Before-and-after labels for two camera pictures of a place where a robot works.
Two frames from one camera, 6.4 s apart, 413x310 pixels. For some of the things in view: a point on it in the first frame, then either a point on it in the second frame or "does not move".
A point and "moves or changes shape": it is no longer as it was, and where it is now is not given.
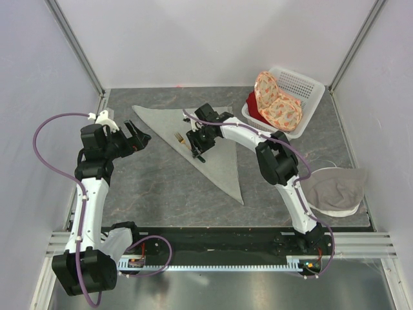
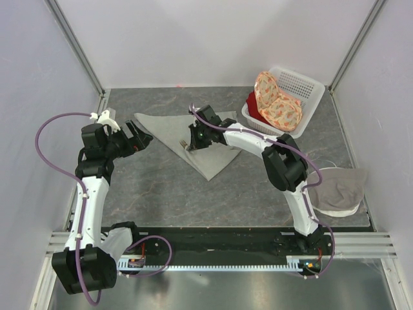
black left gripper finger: x=130 y=128 does not move
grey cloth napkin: x=221 y=161 moves or changes shape
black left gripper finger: x=138 y=131 does not move
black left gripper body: x=119 y=146 does not move
